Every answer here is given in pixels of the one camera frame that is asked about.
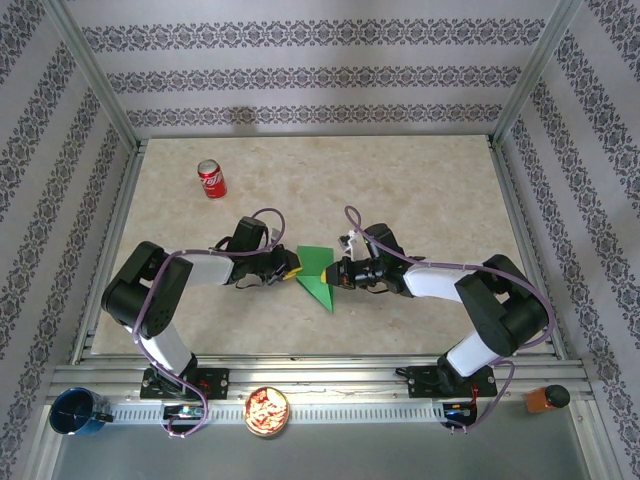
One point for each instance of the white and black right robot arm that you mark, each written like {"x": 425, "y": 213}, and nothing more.
{"x": 475, "y": 357}

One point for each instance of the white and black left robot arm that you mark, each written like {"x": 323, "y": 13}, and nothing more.
{"x": 170, "y": 350}

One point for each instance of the red cola can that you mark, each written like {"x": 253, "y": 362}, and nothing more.
{"x": 212, "y": 182}

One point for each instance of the round bowl of food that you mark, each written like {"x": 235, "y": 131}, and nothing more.
{"x": 266, "y": 411}

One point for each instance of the small controller board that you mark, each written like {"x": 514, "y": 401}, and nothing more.
{"x": 182, "y": 412}
{"x": 460, "y": 411}

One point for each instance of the orange jar with black cap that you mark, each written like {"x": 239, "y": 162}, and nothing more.
{"x": 537, "y": 401}

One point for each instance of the blue mug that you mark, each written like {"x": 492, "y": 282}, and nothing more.
{"x": 75, "y": 412}

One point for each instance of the aluminium frame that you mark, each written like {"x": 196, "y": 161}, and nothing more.
{"x": 325, "y": 380}

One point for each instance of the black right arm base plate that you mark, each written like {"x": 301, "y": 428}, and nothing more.
{"x": 422, "y": 382}

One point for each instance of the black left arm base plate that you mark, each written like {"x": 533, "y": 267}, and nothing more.
{"x": 215, "y": 382}

